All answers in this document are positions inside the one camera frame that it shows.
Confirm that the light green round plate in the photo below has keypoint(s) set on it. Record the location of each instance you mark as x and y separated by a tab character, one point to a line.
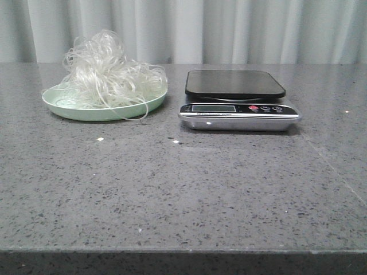
61	100

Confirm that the white pleated curtain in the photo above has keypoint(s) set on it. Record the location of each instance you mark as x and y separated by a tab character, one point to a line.
191	32

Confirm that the black silver kitchen scale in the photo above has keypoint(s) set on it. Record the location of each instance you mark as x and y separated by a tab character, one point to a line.
236	100

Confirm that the white translucent vermicelli bundle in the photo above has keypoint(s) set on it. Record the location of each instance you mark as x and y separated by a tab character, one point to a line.
105	77

